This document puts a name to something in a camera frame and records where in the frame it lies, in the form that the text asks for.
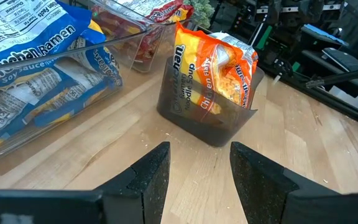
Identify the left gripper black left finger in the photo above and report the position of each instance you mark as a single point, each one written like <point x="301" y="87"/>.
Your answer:
<point x="141" y="193"/>

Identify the black desk beam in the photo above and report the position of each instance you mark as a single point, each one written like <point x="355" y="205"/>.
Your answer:
<point x="340" y="77"/>

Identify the red Maruchan ramen packet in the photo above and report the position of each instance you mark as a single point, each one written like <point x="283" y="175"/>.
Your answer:
<point x="163" y="12"/>
<point x="148" y="46"/>

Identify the clear plastic bin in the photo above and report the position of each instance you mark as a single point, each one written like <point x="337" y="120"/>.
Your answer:
<point x="42" y="137"/>
<point x="166" y="40"/>

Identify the round green succulent plant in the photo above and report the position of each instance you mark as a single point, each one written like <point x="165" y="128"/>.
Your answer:
<point x="200" y="12"/>

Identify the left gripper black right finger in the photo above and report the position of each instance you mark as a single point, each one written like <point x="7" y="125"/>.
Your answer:
<point x="259" y="186"/>

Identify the black laptop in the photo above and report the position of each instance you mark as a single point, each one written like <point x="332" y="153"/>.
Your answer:
<point x="346" y="60"/>

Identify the white printed paper sheet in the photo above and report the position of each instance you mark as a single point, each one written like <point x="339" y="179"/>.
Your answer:
<point x="356" y="99"/>

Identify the blue Maruchan ramen packet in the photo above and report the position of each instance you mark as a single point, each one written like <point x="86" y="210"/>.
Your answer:
<point x="17" y="102"/>
<point x="26" y="31"/>
<point x="104" y="68"/>

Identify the blue-topped dark case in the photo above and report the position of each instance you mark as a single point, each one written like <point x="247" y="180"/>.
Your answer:
<point x="325" y="35"/>

